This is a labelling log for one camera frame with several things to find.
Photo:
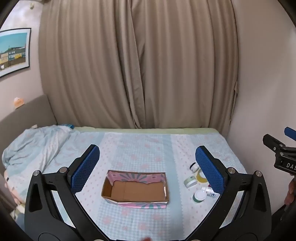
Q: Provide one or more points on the small blue item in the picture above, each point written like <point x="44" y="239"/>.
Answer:
<point x="69" y="126"/>

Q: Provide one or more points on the cardboard box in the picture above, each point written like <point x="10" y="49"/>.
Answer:
<point x="136" y="190"/>

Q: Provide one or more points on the beige curtain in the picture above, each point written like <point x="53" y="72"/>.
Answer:
<point x="138" y="62"/>

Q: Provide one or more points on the green mattress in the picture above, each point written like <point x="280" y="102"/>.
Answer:
<point x="150" y="130"/>

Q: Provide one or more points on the small black lid jar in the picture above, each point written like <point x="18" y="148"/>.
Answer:
<point x="194" y="167"/>

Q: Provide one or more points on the light blue duvet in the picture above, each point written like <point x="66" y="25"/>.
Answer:
<point x="34" y="146"/>

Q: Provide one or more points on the grey headboard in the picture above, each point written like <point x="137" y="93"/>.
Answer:
<point x="27" y="115"/>

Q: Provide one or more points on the yellow tape roll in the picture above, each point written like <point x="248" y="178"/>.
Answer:
<point x="200" y="178"/>

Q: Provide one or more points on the person's right hand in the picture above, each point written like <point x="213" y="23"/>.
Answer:
<point x="291" y="190"/>

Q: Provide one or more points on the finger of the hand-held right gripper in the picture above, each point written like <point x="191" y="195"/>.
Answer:
<point x="290" y="133"/>
<point x="270" y="141"/>

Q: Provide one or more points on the orange plush toy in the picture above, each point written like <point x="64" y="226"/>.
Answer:
<point x="19" y="102"/>

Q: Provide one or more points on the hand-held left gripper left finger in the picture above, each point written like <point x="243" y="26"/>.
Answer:
<point x="85" y="169"/>

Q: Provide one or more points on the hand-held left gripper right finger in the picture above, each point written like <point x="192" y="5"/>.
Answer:
<point x="209" y="169"/>

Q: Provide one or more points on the white jar with green rim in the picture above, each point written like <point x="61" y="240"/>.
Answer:
<point x="199" y="196"/>

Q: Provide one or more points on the white jar with green band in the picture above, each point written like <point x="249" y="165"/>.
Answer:
<point x="190" y="182"/>

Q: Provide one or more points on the pink pillow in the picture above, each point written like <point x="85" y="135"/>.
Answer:
<point x="12" y="187"/>

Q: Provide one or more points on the framed wall picture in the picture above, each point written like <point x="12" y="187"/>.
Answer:
<point x="13" y="52"/>

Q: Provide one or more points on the white pill bottle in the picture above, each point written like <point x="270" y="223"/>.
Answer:
<point x="209" y="192"/>

